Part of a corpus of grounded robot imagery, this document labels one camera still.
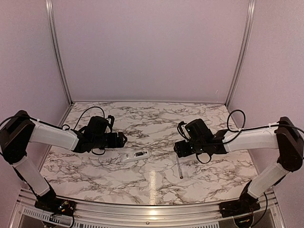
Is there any white remote control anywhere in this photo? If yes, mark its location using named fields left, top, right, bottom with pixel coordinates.
left=121, top=151, right=151, bottom=163

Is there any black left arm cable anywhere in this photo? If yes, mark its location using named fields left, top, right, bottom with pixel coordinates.
left=0, top=106, right=112, bottom=228

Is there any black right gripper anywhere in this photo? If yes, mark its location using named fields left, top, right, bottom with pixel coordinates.
left=173, top=140, right=206, bottom=158

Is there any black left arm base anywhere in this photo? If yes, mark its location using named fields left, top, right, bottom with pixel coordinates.
left=35, top=196, right=76, bottom=216

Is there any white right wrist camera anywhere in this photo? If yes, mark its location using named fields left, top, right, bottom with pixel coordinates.
left=177, top=121, right=188, bottom=140

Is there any aluminium frame right post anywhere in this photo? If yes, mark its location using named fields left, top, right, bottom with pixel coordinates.
left=225, top=0, right=257, bottom=108

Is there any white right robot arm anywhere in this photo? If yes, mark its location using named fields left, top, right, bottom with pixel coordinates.
left=173, top=117, right=304, bottom=213

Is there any aluminium frame post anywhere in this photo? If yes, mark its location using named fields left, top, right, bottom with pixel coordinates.
left=225, top=0, right=257, bottom=108
left=45, top=0, right=73, bottom=106

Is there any aluminium frame left post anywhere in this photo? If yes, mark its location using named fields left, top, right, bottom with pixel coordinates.
left=45, top=0, right=73, bottom=106

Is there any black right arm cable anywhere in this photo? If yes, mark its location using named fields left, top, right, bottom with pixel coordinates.
left=177, top=109, right=304, bottom=228

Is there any aluminium front rail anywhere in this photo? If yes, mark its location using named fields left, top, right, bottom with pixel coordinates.
left=9, top=189, right=286, bottom=228

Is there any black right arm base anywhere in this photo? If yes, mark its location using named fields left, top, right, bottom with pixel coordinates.
left=219, top=193, right=261, bottom=218

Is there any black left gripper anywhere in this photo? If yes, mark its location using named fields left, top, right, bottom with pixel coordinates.
left=93, top=131, right=128, bottom=149

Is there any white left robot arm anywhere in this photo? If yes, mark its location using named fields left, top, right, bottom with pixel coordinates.
left=0, top=110, right=127, bottom=211

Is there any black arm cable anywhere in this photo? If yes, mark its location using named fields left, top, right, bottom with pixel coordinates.
left=177, top=109, right=304, bottom=228
left=0, top=106, right=112, bottom=228

